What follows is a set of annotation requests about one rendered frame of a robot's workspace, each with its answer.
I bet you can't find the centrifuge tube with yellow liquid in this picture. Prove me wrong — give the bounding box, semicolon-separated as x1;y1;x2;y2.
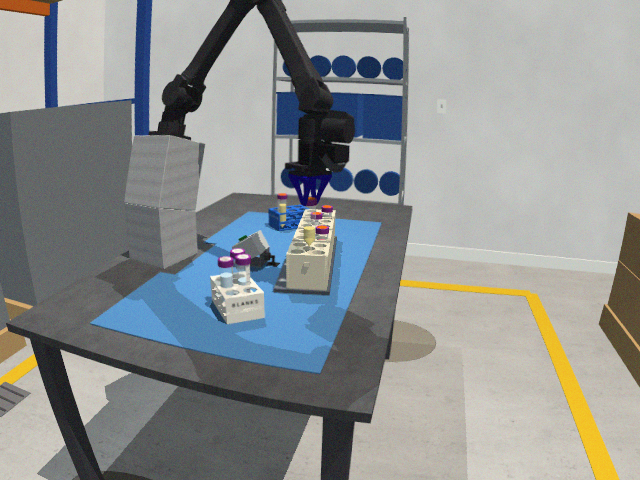
303;197;317;246

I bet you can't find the pink sample tube with orange cap dot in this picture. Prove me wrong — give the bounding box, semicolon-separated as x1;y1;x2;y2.
316;225;329;240

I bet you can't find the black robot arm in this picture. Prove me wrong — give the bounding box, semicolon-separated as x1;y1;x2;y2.
148;0;355;173

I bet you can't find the white tube rack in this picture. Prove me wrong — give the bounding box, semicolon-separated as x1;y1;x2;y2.
210;275;265;324

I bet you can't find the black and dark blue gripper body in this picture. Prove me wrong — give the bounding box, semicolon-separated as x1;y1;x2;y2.
285;139;332;177

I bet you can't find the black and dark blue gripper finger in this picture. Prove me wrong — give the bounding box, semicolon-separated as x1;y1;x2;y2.
288;174;313;206
310;174;332;204

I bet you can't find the blue flat mat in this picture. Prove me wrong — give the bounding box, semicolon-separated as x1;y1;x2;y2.
90;212;382;374

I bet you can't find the blue tube rack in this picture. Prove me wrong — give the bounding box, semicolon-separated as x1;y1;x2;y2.
269;205;303;231

